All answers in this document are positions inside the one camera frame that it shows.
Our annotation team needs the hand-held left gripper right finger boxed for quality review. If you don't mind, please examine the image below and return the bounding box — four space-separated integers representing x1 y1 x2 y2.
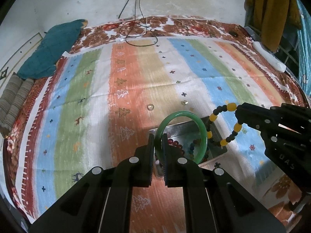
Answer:
162 134 286 233

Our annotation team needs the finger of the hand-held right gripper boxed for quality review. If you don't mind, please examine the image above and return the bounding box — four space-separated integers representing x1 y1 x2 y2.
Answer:
237 103 311 127
236 114 311 149

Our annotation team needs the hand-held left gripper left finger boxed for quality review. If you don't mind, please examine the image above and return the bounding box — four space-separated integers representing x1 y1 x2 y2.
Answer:
29 134 155 233

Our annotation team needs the red bead bracelet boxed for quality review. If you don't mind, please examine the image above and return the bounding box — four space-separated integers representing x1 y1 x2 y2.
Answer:
168 138 185 155

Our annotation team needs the silver metal tin box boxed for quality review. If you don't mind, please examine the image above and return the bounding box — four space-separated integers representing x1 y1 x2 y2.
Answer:
148 116 228 176

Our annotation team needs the yellow and dark bead bracelet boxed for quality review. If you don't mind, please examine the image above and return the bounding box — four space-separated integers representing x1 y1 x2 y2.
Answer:
206 103 243 147

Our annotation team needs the multicoloured dark bead bracelet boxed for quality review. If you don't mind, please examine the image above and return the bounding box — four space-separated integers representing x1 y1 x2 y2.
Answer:
186 138 211 162

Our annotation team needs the green jade bangle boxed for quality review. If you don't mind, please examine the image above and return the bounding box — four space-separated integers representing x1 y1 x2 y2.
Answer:
155 111 208 164

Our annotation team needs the white power strip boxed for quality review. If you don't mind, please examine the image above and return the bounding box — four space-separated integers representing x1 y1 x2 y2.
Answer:
252 41 287 73

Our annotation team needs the striped colourful mat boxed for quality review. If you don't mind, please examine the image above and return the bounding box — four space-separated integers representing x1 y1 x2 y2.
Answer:
18 35 302 233

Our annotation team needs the teal patterned curtain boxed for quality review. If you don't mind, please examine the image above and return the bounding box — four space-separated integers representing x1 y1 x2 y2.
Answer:
295 0 311 96

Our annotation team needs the mustard yellow hanging garment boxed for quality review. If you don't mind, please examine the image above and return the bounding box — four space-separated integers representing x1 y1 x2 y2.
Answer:
244 0 303 53

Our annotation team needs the teal cloth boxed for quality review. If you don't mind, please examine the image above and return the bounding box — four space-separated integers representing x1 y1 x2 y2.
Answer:
17 19 88 80

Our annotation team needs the grey-brown folded cushion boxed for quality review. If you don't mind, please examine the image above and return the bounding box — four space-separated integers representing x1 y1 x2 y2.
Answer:
0 76 35 137

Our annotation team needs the grey metal frame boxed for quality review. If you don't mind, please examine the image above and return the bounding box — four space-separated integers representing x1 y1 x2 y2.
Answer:
245 24 302 66

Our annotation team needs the thin charging cable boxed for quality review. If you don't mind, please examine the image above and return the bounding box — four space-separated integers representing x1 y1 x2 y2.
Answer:
120 0 150 42

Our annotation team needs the black cable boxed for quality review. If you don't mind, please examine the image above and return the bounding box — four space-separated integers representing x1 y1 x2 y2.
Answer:
118 0 159 47

